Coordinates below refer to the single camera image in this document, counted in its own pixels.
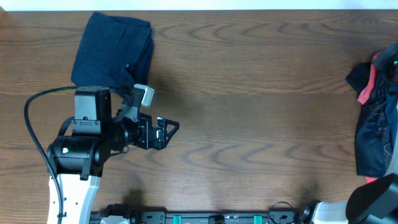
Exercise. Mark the folded dark navy garment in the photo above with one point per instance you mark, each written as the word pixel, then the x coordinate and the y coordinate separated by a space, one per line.
pixel 114 51

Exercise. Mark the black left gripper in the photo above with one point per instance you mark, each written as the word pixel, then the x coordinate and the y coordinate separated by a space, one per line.
pixel 155 142

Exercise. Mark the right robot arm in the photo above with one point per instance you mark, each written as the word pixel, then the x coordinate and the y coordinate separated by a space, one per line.
pixel 376 201

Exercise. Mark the red garment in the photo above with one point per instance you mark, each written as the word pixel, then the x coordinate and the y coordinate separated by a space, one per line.
pixel 366 92

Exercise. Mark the black patterned jersey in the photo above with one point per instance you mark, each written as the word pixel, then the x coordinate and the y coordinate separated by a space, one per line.
pixel 377 122

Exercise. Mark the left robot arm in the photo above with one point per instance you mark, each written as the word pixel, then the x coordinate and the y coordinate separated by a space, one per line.
pixel 87 140

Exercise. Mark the black mounting rail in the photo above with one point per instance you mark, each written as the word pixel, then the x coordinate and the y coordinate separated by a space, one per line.
pixel 121 213

